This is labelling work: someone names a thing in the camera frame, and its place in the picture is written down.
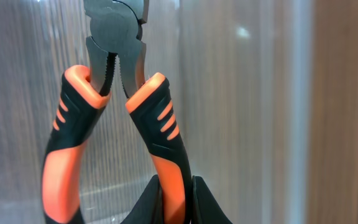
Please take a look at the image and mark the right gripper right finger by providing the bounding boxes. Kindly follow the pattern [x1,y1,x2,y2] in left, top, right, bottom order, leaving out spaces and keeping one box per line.
[191,176,232,224]

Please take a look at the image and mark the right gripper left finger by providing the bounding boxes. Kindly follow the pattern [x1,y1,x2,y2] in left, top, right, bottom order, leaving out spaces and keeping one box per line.
[121,175,163,224]

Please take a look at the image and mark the clear plastic container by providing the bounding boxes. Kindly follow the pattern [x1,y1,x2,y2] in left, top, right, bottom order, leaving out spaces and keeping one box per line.
[0,1,312,223]

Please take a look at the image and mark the orange black needle-nose pliers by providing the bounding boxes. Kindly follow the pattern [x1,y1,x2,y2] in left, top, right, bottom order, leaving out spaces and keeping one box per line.
[41,0,194,224]

